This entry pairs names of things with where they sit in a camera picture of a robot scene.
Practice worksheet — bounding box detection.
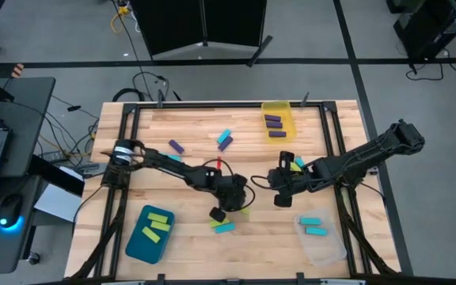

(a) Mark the black equipment rack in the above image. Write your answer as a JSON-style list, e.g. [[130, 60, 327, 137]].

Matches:
[[393, 0, 456, 61]]

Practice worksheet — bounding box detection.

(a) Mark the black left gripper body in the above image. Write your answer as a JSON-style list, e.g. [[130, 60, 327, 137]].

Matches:
[[214, 173, 249, 211]]

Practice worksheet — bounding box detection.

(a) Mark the yellow translucent plastic bin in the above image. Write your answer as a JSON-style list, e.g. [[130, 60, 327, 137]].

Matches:
[[260, 100, 298, 145]]

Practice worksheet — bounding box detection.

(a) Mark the clear plastic container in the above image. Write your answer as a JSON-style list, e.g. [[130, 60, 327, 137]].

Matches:
[[293, 208, 348, 268]]

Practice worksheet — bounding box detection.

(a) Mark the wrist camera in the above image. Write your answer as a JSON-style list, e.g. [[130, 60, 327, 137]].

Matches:
[[208, 206, 227, 223], [273, 192, 294, 208]]

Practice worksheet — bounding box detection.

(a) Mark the black computer mouse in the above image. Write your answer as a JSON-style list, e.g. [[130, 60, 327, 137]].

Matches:
[[0, 192, 25, 234]]

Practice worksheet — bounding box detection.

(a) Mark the long black floor cable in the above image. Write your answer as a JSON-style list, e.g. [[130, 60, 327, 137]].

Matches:
[[111, 0, 152, 102]]

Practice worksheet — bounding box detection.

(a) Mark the yellow floor cable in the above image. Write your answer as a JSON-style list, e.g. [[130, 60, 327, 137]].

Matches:
[[110, 2, 132, 35]]

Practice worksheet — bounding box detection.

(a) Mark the looped thin black cable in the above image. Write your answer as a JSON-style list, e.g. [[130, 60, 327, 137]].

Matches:
[[131, 70, 170, 102]]

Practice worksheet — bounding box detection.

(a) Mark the black folding partition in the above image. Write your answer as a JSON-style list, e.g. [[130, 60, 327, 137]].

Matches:
[[129, 0, 273, 67]]

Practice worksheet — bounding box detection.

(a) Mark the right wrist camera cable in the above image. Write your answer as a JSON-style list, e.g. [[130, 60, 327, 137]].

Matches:
[[250, 175, 279, 191]]

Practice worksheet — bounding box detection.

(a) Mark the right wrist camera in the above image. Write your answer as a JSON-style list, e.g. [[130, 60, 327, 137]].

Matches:
[[273, 192, 294, 208]]

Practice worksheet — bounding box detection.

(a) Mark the black rack power cable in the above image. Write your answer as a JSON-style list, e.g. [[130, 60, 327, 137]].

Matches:
[[405, 49, 456, 83]]

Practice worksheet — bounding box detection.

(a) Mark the dark teal plastic tray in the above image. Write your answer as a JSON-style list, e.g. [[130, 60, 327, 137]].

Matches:
[[124, 203, 176, 265]]

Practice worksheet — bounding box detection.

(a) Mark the coiled thick black cable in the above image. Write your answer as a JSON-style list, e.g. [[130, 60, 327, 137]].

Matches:
[[112, 87, 146, 103]]

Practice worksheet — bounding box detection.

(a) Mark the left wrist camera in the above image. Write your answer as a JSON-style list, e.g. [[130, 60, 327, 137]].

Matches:
[[208, 206, 227, 223]]

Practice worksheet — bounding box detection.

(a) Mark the black desk cable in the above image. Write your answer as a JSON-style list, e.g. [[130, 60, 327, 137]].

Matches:
[[12, 94, 101, 134]]

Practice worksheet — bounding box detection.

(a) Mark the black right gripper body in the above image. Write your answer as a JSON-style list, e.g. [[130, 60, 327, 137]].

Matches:
[[269, 160, 317, 198]]

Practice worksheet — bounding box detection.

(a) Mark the dark grey power strip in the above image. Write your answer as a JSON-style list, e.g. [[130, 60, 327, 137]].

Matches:
[[42, 150, 70, 163]]

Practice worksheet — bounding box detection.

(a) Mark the white flat box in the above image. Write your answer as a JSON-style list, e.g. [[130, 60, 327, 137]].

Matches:
[[33, 182, 85, 223]]

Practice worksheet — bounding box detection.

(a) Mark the black desk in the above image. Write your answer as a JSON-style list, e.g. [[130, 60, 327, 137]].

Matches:
[[0, 77, 57, 275]]

